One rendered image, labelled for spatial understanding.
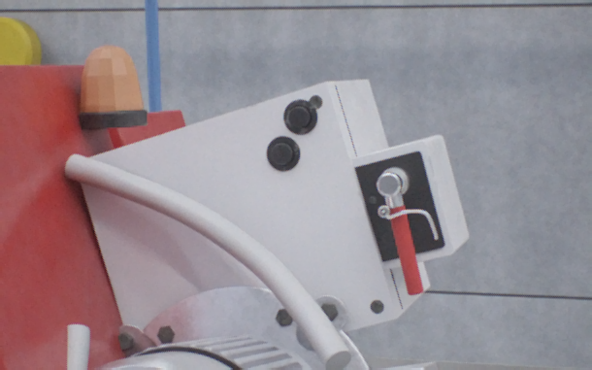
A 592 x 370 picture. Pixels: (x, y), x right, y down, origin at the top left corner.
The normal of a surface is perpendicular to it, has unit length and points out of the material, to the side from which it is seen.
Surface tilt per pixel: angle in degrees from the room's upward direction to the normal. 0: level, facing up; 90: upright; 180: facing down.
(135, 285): 90
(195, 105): 90
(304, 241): 90
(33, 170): 70
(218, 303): 81
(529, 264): 90
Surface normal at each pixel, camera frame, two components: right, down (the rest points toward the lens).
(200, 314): -0.25, -0.07
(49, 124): 0.91, -0.31
